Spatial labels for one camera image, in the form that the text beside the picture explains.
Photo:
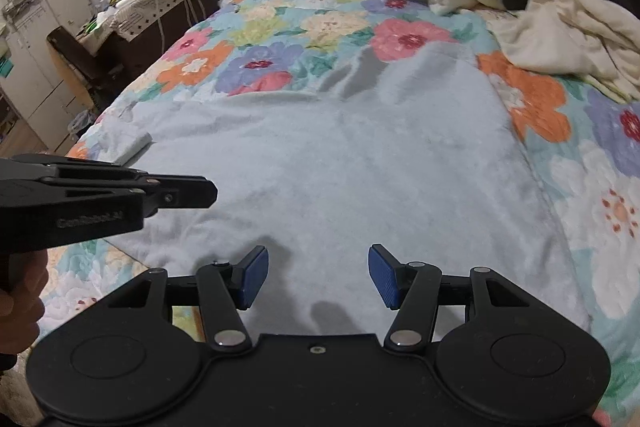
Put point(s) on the person's right hand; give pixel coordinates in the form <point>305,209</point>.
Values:
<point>602,418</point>

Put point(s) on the cream blanket pile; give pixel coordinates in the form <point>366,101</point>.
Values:
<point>595,40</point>

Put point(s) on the person's left hand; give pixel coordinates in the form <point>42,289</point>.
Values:
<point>23,308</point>

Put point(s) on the floral quilt bedspread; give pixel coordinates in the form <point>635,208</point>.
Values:
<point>583,148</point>

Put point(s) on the patterned table cloth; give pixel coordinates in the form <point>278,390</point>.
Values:
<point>132,17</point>

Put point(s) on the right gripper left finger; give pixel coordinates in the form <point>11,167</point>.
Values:
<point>220,291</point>

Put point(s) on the dark wooden side table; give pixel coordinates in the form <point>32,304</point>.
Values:
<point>100,64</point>

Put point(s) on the white cabinet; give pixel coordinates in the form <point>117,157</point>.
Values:
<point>33,85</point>

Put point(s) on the light grey fleece garment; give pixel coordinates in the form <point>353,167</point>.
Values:
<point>416,155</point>

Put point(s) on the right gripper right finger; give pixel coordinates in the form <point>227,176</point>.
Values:
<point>417,290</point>

